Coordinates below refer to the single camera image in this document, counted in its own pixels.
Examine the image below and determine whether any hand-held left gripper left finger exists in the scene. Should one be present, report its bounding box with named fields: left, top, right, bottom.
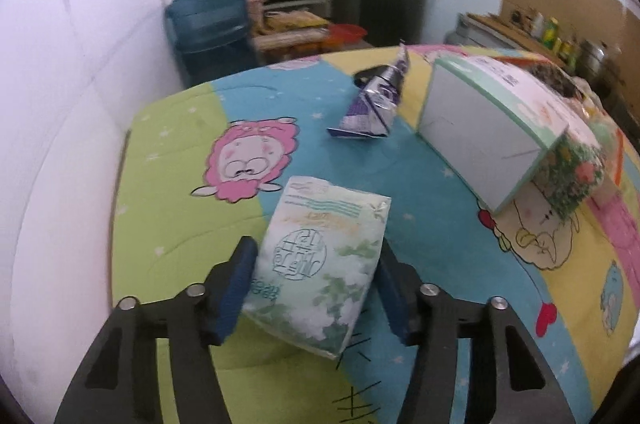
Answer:
left=54, top=235, right=260, bottom=424

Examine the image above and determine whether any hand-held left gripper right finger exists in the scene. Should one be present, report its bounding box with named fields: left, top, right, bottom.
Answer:
left=374, top=241, right=577, bottom=424

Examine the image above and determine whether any white green leaf tissue pack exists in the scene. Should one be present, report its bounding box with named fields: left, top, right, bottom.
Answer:
left=241, top=175, right=392, bottom=359

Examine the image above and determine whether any cartoon printed blanket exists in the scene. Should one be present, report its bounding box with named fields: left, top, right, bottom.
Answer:
left=110, top=44, right=640, bottom=424

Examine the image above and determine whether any green and white carton box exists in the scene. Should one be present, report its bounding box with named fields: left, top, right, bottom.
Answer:
left=417, top=55, right=571, bottom=213

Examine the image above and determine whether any purple and white pouch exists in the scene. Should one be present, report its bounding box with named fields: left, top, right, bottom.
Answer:
left=327, top=40, right=412, bottom=140

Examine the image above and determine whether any large floral tissue pack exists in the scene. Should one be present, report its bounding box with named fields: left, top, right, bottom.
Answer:
left=529, top=114, right=617, bottom=221

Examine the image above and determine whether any blue water jug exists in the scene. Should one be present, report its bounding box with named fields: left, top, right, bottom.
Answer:
left=164, top=0, right=251, bottom=86

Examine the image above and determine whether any red plastic basin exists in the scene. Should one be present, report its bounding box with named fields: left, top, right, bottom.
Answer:
left=327, top=23, right=366, bottom=44

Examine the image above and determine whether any yellow snack bag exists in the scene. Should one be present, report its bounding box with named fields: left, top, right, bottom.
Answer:
left=264, top=11, right=331, bottom=34

